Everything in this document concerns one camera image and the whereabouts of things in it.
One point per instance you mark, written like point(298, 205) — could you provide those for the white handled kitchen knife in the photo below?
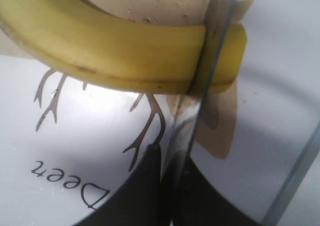
point(190, 105)

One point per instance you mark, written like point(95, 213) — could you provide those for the cut banana slice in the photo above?
point(230, 59)

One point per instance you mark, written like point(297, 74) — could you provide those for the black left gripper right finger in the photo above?
point(198, 203)

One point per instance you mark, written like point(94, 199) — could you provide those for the white deer cutting board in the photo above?
point(66, 145)

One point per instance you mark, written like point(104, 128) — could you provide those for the yellow banana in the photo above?
point(78, 40)

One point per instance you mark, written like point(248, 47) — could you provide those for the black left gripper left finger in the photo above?
point(135, 203)

